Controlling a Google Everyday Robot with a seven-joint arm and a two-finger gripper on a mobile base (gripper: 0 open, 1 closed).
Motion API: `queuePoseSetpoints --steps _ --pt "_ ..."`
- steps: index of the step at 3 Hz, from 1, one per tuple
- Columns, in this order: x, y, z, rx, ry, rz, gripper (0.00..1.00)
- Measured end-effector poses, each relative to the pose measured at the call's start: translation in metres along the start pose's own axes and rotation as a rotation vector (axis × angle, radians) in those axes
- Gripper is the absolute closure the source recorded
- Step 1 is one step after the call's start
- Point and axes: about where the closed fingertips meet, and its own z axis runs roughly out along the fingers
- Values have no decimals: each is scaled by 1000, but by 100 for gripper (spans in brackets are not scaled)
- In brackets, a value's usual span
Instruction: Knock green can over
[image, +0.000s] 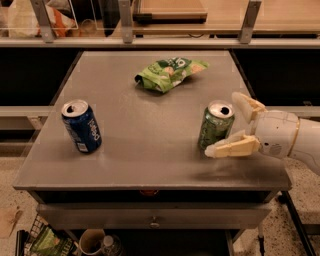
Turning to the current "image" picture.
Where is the green snack bag in basket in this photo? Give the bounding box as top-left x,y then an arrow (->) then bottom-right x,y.
29,226 -> 77,256

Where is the wooden board on shelf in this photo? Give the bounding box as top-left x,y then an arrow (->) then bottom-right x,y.
132,0 -> 208,24

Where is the green chip bag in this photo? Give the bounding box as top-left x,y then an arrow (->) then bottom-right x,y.
135,57 -> 209,93

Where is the black wire basket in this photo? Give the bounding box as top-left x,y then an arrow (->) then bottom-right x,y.
14,215 -> 81,256

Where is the metal rail with brackets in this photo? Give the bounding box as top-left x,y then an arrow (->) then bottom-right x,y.
0,0 -> 320,49

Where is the blue Pepsi can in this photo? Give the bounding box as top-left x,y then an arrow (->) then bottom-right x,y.
61,99 -> 102,153

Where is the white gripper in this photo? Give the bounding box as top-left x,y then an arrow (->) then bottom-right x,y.
205,92 -> 299,159

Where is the paper cup under table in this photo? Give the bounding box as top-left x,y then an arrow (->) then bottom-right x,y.
79,229 -> 105,256

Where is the white orange plastic bag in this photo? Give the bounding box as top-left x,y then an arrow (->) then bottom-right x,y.
1,0 -> 78,41

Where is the green soda can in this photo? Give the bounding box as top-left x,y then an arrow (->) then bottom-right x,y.
198,100 -> 235,150

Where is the grey table drawer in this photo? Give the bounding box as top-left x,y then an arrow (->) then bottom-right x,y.
37,203 -> 271,230

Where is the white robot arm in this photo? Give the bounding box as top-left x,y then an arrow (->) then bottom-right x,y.
205,92 -> 320,175

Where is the clear plastic bottle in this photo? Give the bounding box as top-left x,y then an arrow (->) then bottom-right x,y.
101,235 -> 124,256

